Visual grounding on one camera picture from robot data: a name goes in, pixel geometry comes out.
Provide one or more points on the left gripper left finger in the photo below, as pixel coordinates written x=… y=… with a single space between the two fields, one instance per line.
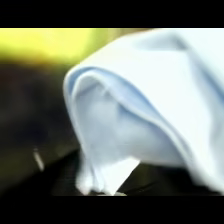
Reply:
x=65 y=181

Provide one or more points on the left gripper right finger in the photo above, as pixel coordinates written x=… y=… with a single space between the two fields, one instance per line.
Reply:
x=160 y=181

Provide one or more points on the light blue shirt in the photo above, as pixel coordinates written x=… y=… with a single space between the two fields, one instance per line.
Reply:
x=143 y=100

